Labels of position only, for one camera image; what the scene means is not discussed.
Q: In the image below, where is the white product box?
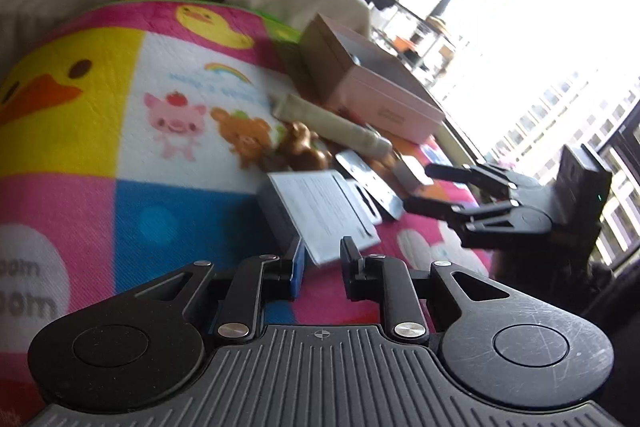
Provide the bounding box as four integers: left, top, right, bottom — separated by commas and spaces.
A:
257, 170, 380, 265

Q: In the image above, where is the white usb charger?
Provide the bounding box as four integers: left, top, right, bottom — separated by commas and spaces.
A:
392, 154, 434, 193

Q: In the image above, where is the brown bear figurine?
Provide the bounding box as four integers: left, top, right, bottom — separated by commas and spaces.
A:
259, 121, 333, 172

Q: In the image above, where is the white remote control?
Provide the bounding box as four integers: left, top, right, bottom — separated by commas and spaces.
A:
335, 150, 404, 220

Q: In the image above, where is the cream lotion tube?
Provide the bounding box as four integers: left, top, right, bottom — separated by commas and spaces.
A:
272, 94, 393, 159

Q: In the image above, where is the metal balcony shelf rack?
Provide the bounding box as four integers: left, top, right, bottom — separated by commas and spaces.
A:
369, 3, 462, 83

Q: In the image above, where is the pink cardboard box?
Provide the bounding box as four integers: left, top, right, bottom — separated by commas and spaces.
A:
299, 15, 445, 144

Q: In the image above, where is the colourful cartoon play mat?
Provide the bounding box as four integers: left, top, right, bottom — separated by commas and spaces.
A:
0, 0, 497, 427

